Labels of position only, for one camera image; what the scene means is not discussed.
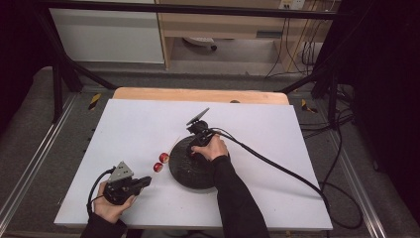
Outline white power strip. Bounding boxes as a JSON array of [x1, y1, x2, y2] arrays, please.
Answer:
[[182, 36, 218, 52]]

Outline white wall socket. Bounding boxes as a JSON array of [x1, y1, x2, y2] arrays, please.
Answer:
[[278, 0, 306, 10]]

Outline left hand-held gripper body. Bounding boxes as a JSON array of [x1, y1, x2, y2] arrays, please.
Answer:
[[102, 161, 143, 206]]

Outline person's left hand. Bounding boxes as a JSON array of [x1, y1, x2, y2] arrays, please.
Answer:
[[93, 179, 138, 224]]

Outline white cabinet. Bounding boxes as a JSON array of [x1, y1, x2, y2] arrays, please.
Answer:
[[49, 7, 165, 64]]

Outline black floor cables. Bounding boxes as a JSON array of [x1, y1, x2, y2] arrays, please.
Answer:
[[298, 83, 355, 140]]

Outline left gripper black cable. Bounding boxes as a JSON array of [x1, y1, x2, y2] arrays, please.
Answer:
[[86, 167, 117, 216]]

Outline round black plate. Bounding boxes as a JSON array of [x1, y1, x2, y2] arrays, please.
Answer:
[[167, 135, 220, 191]]

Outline light wooden desk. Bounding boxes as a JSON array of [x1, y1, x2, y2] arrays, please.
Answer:
[[155, 0, 341, 72]]

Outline hanging black cables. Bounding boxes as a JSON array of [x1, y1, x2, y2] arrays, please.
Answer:
[[264, 16, 326, 79]]

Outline wooden table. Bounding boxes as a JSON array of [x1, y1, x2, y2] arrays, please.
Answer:
[[112, 86, 290, 106]]

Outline white board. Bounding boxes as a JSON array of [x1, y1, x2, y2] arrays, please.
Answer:
[[53, 98, 334, 231]]

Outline aluminium floor rail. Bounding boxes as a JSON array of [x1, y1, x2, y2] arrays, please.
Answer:
[[0, 93, 81, 220], [316, 100, 388, 238]]

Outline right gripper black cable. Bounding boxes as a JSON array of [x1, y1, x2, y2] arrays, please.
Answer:
[[210, 127, 365, 230]]

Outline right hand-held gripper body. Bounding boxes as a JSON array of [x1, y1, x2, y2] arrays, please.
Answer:
[[185, 107, 216, 148]]

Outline person's right hand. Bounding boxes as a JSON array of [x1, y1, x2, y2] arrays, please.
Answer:
[[191, 134, 230, 163]]

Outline yellow black floor tape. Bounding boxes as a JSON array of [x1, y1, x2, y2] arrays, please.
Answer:
[[300, 98, 318, 114], [87, 92, 102, 111]]

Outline black metal frame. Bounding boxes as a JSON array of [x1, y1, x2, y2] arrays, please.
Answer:
[[34, 0, 343, 124]]

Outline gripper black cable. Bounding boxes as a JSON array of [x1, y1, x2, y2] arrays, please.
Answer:
[[86, 167, 117, 216], [210, 127, 365, 230]]

